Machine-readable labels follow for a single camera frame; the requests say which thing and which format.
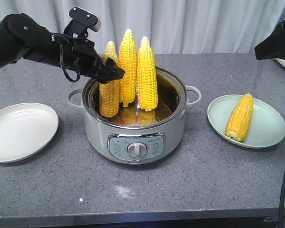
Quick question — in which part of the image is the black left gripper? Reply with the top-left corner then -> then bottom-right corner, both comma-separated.
51,33 -> 125,84

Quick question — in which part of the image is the pale corn cob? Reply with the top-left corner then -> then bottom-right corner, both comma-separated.
99,41 -> 120,118

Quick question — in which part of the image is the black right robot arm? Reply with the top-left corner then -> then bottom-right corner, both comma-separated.
254,20 -> 285,60

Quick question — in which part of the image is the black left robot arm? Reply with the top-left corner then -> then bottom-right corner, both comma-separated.
0,7 -> 125,84

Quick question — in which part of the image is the grey curtain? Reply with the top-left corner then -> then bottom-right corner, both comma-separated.
0,0 -> 285,54

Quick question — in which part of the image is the green electric cooking pot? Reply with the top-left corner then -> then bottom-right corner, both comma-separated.
68,67 -> 201,165

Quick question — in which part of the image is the white plate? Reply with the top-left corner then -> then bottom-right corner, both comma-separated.
0,103 -> 59,163

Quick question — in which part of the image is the light green plate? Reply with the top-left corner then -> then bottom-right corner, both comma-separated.
207,95 -> 285,149

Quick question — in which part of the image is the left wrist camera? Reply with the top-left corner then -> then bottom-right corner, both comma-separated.
63,7 -> 102,38

